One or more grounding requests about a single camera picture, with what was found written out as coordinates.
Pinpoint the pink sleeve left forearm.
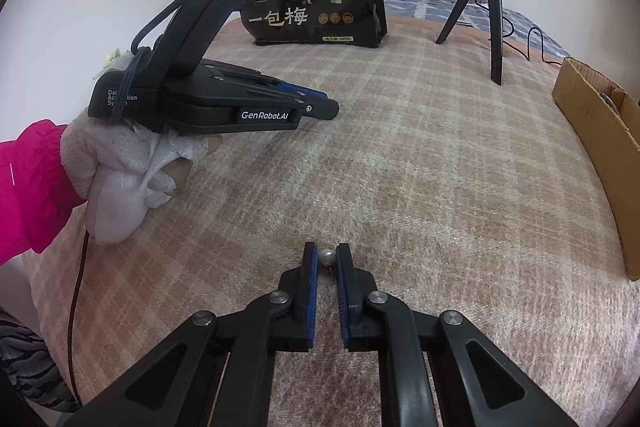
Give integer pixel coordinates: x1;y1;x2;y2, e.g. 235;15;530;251
0;119;85;262

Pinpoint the left hand white glove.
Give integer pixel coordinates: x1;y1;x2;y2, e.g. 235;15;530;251
61;112;222;245

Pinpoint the black snack bag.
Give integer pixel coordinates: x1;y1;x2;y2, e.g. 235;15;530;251
241;0;387;48

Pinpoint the pink plaid blanket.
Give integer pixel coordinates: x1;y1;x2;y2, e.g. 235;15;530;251
25;17;639;426

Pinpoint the blue patterned mattress sheet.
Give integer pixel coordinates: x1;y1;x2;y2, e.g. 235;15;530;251
384;0;568;57

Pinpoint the cardboard box tray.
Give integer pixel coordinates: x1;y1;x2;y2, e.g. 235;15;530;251
552;57;640;281

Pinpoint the black light cable with remote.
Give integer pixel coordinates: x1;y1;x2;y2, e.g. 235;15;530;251
499;13;564;70

